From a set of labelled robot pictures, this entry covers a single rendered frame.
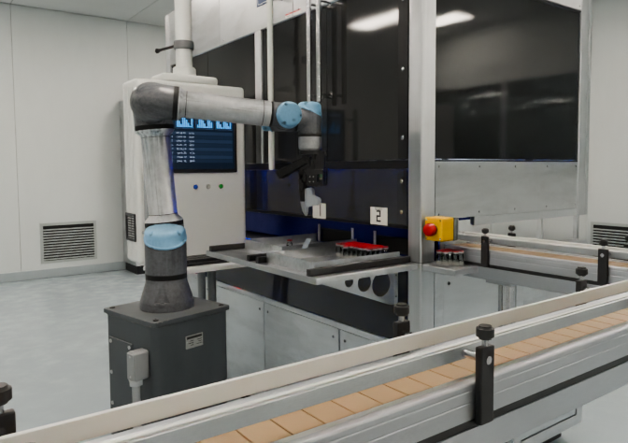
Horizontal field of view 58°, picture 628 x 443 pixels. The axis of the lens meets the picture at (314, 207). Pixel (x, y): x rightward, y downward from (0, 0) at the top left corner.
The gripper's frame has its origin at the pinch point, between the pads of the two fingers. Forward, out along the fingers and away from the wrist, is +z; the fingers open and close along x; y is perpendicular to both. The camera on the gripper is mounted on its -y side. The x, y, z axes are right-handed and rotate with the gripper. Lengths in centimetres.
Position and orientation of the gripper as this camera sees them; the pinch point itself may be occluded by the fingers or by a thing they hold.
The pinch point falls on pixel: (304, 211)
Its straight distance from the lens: 184.8
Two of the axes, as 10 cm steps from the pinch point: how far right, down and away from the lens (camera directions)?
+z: 0.0, 10.0, 0.7
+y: 9.7, 0.1, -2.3
